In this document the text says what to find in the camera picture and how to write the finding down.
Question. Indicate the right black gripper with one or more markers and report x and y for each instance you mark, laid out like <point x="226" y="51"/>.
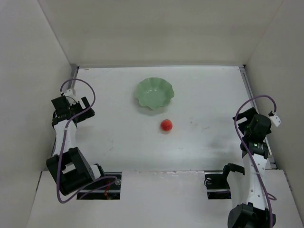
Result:
<point x="243" y="116"/>

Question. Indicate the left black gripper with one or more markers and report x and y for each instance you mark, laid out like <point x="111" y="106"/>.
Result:
<point x="83" y="109"/>

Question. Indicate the red fake peach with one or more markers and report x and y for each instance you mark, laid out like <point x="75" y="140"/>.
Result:
<point x="166" y="125"/>

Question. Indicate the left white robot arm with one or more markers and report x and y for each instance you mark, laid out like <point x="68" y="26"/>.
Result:
<point x="75" y="171"/>

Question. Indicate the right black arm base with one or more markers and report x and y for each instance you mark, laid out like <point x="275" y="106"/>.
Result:
<point x="217" y="185"/>

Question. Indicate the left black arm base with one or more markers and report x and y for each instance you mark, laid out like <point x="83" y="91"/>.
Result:
<point x="105" y="189"/>

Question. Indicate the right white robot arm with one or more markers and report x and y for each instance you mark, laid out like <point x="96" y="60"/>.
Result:
<point x="250" y="201"/>

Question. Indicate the green scalloped fruit bowl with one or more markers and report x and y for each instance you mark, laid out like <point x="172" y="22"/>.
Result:
<point x="154" y="93"/>

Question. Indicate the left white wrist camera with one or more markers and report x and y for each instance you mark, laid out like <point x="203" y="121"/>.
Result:
<point x="70" y="93"/>

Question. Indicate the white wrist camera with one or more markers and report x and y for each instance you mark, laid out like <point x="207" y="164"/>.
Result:
<point x="70" y="93"/>
<point x="274" y="118"/>

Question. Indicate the aluminium frame rail left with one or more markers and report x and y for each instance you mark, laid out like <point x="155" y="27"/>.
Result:
<point x="74" y="73"/>

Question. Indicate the aluminium frame rail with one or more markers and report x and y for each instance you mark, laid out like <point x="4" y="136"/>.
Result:
<point x="258" y="153"/>
<point x="74" y="73"/>

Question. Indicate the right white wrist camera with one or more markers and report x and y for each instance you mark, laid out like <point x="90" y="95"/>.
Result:
<point x="274" y="118"/>

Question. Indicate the aluminium frame rail right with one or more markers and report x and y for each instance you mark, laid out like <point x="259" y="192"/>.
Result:
<point x="258" y="153"/>

